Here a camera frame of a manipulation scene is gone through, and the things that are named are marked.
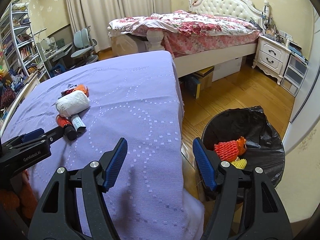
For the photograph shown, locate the amber bottle with black cap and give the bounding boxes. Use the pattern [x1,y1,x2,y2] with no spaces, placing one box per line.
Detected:
[55,114,77,141]

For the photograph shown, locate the pink floral quilt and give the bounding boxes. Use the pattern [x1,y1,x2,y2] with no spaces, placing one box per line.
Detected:
[108,10,260,55]

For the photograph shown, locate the stack of books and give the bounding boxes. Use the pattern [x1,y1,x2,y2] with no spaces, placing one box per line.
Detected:
[287,41,309,63]

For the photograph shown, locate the white nightstand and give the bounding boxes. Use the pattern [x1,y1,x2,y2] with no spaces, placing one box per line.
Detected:
[252,34,292,85]

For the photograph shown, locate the white sliding door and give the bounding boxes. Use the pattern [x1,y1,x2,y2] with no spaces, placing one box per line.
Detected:
[290,5,320,130]

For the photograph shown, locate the white bookshelf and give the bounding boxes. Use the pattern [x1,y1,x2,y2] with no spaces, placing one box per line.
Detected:
[0,1,50,85]

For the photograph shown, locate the white tube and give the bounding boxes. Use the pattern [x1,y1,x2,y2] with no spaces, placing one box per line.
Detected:
[71,114,87,132]

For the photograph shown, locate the clear plastic drawer unit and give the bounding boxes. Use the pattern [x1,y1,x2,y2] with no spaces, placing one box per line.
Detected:
[280,54,308,97]

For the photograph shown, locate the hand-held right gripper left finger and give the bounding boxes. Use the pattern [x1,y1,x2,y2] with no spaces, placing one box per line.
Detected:
[29,137,128,240]

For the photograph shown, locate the dark red fluffy bundle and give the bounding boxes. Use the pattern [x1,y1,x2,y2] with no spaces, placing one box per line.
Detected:
[0,89,18,110]

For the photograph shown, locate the beige curtains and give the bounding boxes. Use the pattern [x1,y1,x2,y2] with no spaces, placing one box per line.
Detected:
[66,0,173,50]

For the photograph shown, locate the grey study desk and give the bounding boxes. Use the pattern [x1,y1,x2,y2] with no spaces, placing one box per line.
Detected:
[37,36,74,78]

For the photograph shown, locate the purple tablecloth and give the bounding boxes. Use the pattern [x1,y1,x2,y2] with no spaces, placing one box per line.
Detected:
[0,50,205,240]

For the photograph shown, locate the orange printed snack wrapper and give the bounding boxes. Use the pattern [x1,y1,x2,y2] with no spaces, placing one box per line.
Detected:
[236,136,260,157]

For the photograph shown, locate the plain orange paper wrapper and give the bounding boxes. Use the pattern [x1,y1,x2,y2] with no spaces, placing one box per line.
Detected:
[74,84,90,97]

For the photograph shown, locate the white paper wad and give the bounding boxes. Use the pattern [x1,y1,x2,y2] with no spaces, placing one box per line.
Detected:
[55,91,90,118]

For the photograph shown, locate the orange foam fruit net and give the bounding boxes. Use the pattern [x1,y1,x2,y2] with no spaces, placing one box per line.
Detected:
[214,141,244,162]

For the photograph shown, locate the brown cardboard box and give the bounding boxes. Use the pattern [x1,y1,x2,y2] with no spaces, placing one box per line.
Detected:
[195,66,215,98]

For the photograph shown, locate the white bed frame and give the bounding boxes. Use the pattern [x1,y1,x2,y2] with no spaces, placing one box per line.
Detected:
[107,0,263,79]

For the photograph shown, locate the cluster of small toiletries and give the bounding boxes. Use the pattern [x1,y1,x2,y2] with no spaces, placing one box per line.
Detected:
[262,17,293,43]

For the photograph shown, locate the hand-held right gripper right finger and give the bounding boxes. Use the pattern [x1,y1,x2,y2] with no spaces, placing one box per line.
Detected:
[192,137,293,240]

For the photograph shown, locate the blue plastic stool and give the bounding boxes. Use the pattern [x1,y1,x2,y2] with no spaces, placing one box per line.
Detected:
[50,65,66,77]

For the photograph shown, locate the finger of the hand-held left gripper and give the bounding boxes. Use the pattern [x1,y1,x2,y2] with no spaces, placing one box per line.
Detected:
[0,128,45,152]
[45,126,66,145]

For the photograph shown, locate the pale blue desk chair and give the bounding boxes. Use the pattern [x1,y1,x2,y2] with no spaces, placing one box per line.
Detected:
[70,28,98,67]

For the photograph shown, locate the yellow foam fruit net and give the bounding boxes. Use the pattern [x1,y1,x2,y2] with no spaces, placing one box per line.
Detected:
[231,158,248,170]

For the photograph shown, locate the trash bin with black bag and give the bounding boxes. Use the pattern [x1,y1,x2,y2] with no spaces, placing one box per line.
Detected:
[195,106,285,203]

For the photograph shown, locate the white storage box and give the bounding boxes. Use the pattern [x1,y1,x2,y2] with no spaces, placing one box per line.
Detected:
[212,56,243,82]

